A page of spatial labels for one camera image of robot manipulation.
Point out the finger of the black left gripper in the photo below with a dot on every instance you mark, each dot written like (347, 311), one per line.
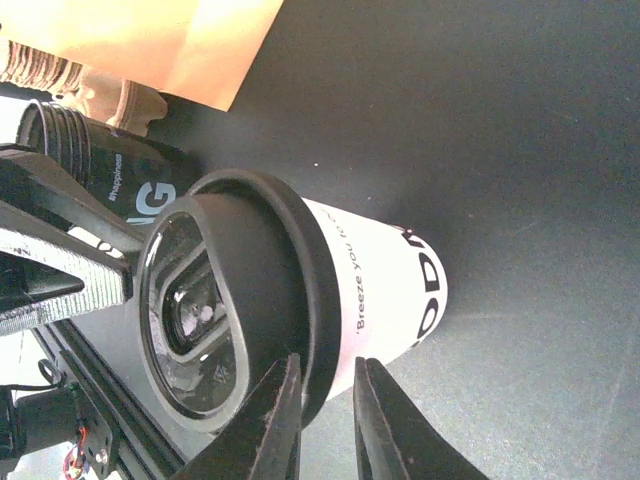
(36, 184)
(48, 275)

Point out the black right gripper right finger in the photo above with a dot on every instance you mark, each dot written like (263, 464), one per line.
(393, 439)

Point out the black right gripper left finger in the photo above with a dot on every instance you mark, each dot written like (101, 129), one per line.
(263, 439)

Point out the stack of black cup lids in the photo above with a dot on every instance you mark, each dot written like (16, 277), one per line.
(134, 177)

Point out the brown pulp cup carrier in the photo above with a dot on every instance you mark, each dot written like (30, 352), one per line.
(116, 101)

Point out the black lid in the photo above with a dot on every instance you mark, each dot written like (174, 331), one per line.
(236, 274)

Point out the brown paper takeout bag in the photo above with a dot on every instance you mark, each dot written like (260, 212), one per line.
(198, 50)

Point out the stack of pulp cup carriers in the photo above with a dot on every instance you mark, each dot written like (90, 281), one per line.
(27, 67)

